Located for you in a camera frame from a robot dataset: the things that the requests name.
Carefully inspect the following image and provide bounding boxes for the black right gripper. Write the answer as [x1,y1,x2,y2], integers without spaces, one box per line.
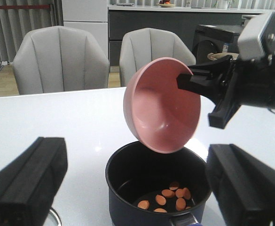
[176,55,275,129]

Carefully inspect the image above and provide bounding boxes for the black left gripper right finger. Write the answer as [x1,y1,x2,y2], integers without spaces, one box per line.
[206,144,275,226]

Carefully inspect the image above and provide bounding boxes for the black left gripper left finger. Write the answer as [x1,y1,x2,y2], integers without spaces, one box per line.
[0,137,68,226]

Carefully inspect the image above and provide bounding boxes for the glass lid with blue knob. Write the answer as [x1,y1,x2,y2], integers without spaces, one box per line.
[43,207,63,226]

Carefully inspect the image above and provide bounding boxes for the orange ham slices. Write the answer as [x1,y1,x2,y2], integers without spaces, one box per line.
[134,181,195,213]

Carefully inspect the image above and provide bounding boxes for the pink bowl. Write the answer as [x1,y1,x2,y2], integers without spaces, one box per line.
[123,57,201,153]

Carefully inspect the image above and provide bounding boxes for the tan cushion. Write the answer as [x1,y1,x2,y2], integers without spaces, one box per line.
[207,52,239,61]

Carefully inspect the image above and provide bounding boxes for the grey kitchen counter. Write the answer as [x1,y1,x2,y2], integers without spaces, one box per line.
[108,5,266,66]

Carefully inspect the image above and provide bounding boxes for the right grey upholstered chair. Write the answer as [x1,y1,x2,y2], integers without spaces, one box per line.
[119,28,196,87]

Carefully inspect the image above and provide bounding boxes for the grey upholstered chair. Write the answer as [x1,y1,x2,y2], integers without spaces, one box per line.
[13,26,110,95]
[119,28,196,87]

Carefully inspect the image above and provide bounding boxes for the fruit plate on counter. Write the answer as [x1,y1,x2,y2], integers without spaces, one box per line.
[157,0,176,8]

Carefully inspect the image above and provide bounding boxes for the dark blue saucepan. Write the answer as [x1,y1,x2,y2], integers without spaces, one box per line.
[105,141,211,226]

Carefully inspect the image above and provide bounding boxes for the white refrigerator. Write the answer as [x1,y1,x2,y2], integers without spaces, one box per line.
[62,0,109,55]

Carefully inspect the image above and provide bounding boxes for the left grey upholstered chair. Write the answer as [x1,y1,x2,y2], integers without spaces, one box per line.
[13,26,110,95]

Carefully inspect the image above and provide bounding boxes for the grey pleated curtain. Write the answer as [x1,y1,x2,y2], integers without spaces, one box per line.
[0,0,64,65]

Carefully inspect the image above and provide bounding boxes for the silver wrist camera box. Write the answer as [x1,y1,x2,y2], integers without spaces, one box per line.
[237,10,275,61]

